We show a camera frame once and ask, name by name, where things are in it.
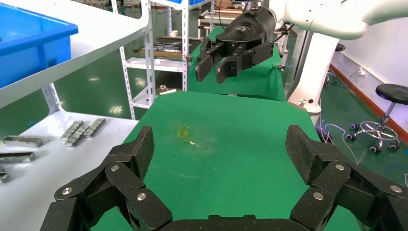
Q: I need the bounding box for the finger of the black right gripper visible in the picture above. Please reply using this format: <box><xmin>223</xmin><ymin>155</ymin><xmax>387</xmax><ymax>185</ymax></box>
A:
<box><xmin>195</xmin><ymin>37</ymin><xmax>235</xmax><ymax>82</ymax></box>
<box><xmin>216</xmin><ymin>40</ymin><xmax>275</xmax><ymax>85</ymax></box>

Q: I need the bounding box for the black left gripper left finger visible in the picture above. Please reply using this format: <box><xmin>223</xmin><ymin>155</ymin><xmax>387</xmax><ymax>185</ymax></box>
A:
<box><xmin>39</xmin><ymin>125</ymin><xmax>173</xmax><ymax>231</ymax></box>

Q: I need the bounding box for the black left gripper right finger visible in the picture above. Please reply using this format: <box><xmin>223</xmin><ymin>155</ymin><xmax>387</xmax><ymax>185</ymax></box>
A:
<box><xmin>285</xmin><ymin>124</ymin><xmax>408</xmax><ymax>231</ymax></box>

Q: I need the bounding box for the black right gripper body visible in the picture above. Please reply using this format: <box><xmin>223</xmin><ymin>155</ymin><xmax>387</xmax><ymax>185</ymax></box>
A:
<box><xmin>216</xmin><ymin>6</ymin><xmax>277</xmax><ymax>51</ymax></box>

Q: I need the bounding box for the green cloth covered table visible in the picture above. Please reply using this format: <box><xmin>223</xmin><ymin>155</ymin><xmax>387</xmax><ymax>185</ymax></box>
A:
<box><xmin>188</xmin><ymin>25</ymin><xmax>287</xmax><ymax>102</ymax></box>

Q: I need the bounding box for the brown wooden board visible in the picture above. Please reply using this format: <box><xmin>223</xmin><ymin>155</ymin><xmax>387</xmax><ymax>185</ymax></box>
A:
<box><xmin>138</xmin><ymin>50</ymin><xmax>184</xmax><ymax>59</ymax></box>

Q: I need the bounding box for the white slotted angle rack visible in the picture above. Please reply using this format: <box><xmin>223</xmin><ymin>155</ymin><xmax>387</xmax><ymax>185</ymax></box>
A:
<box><xmin>110</xmin><ymin>0</ymin><xmax>192</xmax><ymax>120</ymax></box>

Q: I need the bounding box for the ribbed grey metal bar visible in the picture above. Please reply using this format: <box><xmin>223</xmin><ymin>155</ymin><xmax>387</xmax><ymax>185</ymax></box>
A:
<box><xmin>60</xmin><ymin>120</ymin><xmax>84</xmax><ymax>141</ymax></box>
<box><xmin>64</xmin><ymin>126</ymin><xmax>90</xmax><ymax>148</ymax></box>
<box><xmin>83</xmin><ymin>118</ymin><xmax>106</xmax><ymax>138</ymax></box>

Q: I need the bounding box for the white robot column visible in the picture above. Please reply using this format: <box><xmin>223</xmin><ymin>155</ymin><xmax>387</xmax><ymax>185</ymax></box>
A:
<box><xmin>288</xmin><ymin>31</ymin><xmax>340</xmax><ymax>116</ymax></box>

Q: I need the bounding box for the black round stool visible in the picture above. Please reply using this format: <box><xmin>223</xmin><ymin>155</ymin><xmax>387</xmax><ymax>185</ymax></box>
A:
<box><xmin>324</xmin><ymin>43</ymin><xmax>346</xmax><ymax>85</ymax></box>

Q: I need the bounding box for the black stool chrome wheeled base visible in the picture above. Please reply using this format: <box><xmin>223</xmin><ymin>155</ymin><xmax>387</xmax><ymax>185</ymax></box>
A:
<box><xmin>346</xmin><ymin>83</ymin><xmax>408</xmax><ymax>154</ymax></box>

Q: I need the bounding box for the plain grey metal bar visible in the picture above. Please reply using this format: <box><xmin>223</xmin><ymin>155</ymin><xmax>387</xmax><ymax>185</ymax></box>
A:
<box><xmin>2</xmin><ymin>135</ymin><xmax>44</xmax><ymax>148</ymax></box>
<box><xmin>0</xmin><ymin>152</ymin><xmax>36</xmax><ymax>164</ymax></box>

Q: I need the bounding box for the white metal shelf rack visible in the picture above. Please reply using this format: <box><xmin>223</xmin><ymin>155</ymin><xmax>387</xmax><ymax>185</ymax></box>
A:
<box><xmin>0</xmin><ymin>0</ymin><xmax>153</xmax><ymax>231</ymax></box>

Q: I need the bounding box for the blue plastic bin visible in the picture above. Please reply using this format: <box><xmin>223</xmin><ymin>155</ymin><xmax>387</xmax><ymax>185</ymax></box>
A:
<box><xmin>0</xmin><ymin>2</ymin><xmax>79</xmax><ymax>89</ymax></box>

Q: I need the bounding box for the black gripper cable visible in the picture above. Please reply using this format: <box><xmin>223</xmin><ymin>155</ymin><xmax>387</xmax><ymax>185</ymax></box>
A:
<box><xmin>273</xmin><ymin>24</ymin><xmax>295</xmax><ymax>44</ymax></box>

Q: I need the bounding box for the white metal frame cart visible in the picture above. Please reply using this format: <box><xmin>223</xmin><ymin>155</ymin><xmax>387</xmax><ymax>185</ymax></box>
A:
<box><xmin>197</xmin><ymin>8</ymin><xmax>243</xmax><ymax>39</ymax></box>

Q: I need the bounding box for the white floor cable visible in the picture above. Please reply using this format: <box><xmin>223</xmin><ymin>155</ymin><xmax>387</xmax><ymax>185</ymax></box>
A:
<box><xmin>315</xmin><ymin>122</ymin><xmax>361</xmax><ymax>167</ymax></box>

